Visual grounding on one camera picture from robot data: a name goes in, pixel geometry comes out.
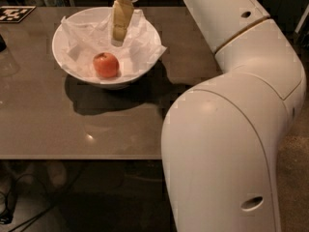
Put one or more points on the crumpled white paper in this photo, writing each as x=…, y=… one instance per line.
x=141, y=45

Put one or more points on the red apple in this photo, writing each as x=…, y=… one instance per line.
x=106, y=65

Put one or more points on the black white marker tag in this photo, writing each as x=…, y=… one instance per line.
x=14, y=14

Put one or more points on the white ceramic bowl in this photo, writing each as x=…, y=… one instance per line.
x=61, y=39

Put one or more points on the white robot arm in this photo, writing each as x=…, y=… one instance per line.
x=220, y=138

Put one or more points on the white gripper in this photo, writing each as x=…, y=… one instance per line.
x=122, y=11

